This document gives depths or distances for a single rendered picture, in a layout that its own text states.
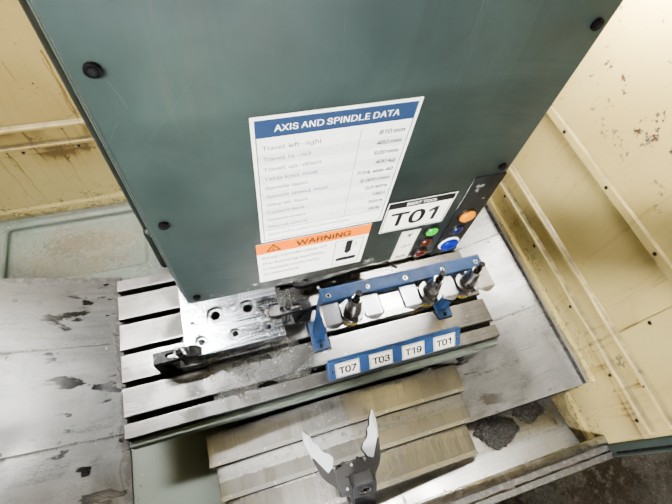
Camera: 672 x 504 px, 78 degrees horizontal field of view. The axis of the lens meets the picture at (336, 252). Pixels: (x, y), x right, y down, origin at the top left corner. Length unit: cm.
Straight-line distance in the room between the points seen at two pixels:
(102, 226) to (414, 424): 152
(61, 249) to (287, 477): 132
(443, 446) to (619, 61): 125
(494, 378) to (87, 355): 145
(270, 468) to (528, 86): 129
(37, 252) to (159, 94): 182
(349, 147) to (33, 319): 152
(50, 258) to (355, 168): 177
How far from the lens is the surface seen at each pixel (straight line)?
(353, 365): 133
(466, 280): 116
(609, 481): 273
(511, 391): 168
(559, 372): 170
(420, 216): 59
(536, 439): 180
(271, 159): 41
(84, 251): 206
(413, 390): 156
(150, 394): 140
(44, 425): 168
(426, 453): 157
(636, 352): 151
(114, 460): 166
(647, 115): 133
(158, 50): 33
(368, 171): 46
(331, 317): 107
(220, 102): 36
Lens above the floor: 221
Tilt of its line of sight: 60 degrees down
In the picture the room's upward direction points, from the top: 12 degrees clockwise
